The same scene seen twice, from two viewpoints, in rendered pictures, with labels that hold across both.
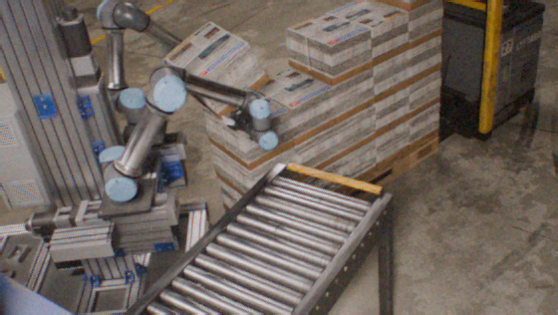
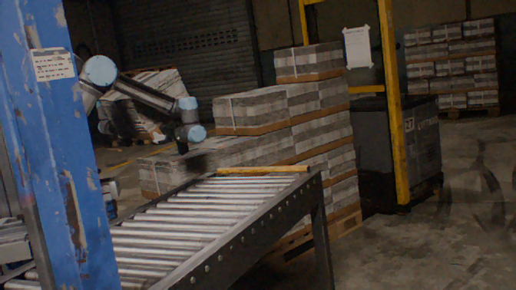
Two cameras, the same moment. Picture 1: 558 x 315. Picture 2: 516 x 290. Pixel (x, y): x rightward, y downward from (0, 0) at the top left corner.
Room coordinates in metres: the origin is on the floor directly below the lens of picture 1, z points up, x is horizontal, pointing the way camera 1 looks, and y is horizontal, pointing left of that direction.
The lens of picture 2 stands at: (-0.20, 0.12, 1.29)
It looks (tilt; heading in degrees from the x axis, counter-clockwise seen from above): 11 degrees down; 352
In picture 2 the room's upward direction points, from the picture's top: 8 degrees counter-clockwise
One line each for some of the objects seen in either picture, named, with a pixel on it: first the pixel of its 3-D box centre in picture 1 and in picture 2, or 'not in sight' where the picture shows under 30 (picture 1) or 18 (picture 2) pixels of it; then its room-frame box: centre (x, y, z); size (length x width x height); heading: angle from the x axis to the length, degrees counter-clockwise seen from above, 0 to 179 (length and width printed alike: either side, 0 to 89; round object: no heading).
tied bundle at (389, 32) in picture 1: (367, 31); (283, 104); (3.03, -0.55, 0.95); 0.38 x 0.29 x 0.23; 34
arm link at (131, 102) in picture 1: (134, 104); not in sight; (2.45, 0.68, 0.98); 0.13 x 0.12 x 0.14; 48
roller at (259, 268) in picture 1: (258, 268); (189, 221); (1.47, 0.14, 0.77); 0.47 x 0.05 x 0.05; 53
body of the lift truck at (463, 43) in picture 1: (478, 56); (386, 147); (3.64, -1.47, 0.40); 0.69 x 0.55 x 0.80; 34
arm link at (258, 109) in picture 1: (259, 113); (187, 110); (2.00, 0.08, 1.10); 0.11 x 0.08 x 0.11; 15
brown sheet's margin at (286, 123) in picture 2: (329, 63); (253, 126); (2.87, -0.31, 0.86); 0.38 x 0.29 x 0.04; 33
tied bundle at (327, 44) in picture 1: (328, 48); (250, 112); (2.88, -0.31, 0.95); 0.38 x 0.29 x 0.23; 33
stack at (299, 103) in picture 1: (317, 141); (246, 202); (2.79, -0.20, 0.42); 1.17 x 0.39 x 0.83; 124
